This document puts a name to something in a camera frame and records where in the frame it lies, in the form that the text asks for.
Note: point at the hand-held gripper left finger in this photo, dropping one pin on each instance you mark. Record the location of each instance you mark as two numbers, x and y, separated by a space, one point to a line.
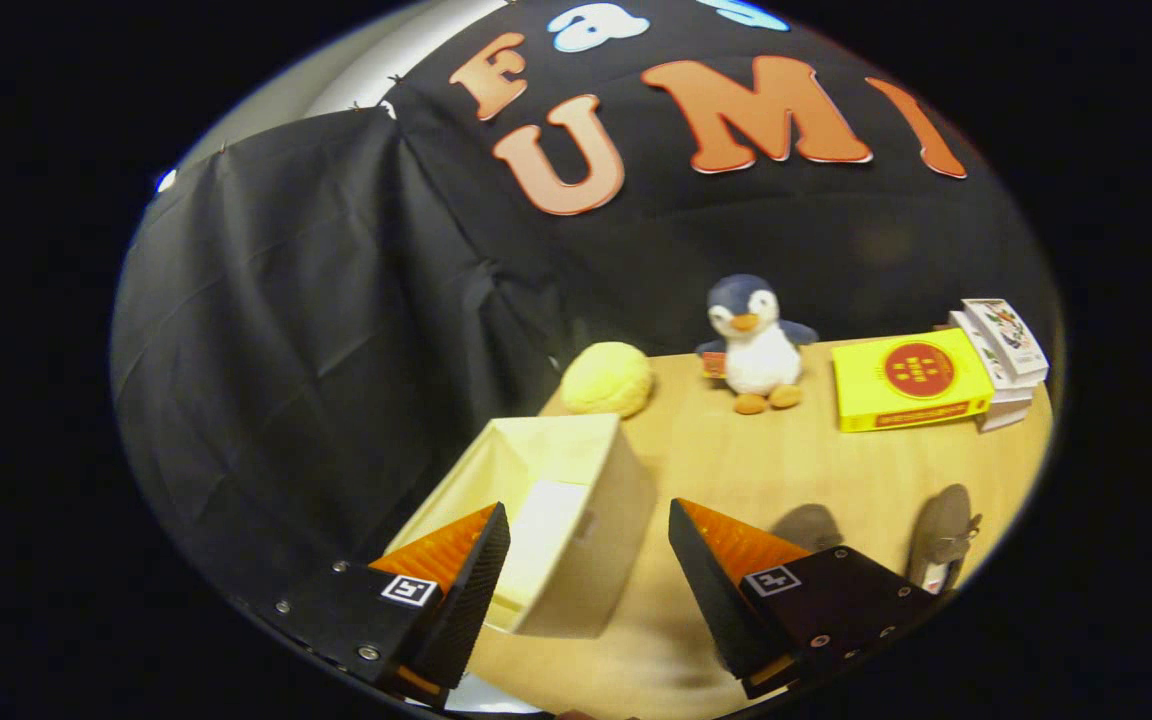
471 600

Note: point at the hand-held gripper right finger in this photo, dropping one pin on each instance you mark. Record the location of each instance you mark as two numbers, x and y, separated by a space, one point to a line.
711 600

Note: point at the beige fabric storage box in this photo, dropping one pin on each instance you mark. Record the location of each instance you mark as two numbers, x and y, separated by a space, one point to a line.
586 560

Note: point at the yellow round plush toy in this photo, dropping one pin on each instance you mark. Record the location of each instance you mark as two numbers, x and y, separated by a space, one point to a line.
606 380

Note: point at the blue white penguin plush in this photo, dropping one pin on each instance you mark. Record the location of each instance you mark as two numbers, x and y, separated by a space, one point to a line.
761 360

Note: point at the yellow book red circle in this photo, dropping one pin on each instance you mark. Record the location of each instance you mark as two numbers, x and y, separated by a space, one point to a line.
866 385

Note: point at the white book pinkish spine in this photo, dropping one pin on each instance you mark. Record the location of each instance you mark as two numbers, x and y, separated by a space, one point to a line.
1004 415

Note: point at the white ceiling light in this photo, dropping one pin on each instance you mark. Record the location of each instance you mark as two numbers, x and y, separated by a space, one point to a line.
167 181

